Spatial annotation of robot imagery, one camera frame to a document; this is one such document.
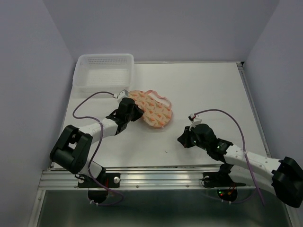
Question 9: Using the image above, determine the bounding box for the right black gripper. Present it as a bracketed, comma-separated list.
[177, 124, 209, 151]

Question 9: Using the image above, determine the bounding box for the floral orange laundry bag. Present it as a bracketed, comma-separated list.
[128, 90, 173, 129]

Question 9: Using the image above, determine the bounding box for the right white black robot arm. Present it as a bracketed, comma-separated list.
[177, 124, 303, 208]

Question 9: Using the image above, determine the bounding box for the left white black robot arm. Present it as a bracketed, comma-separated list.
[50, 97, 144, 186]

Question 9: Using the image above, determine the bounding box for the white perforated plastic basket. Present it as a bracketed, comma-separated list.
[72, 53, 134, 94]

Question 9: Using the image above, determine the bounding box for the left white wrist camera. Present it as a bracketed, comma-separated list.
[113, 89, 129, 103]

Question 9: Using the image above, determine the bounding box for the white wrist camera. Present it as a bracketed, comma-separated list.
[188, 113, 202, 130]
[113, 89, 129, 103]

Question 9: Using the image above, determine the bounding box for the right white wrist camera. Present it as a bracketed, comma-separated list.
[188, 113, 202, 130]

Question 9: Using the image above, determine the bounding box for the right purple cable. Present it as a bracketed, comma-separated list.
[194, 108, 266, 206]

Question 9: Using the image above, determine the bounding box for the purple cable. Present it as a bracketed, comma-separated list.
[72, 91, 124, 207]
[194, 108, 266, 206]

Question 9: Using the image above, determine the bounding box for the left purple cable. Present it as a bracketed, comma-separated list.
[72, 91, 124, 207]

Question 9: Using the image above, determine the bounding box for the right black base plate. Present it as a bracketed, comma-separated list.
[201, 164, 246, 189]

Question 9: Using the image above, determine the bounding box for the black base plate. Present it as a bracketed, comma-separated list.
[201, 164, 246, 189]
[75, 172, 121, 188]

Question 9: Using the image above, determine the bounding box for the aluminium front rail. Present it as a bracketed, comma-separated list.
[38, 166, 254, 191]

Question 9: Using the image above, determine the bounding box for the aluminium rail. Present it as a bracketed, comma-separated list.
[38, 166, 254, 191]
[236, 61, 272, 157]

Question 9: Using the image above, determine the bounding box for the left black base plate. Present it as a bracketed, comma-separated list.
[75, 172, 121, 188]

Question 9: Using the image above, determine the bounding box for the aluminium right side rail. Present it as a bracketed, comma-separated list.
[236, 61, 272, 157]

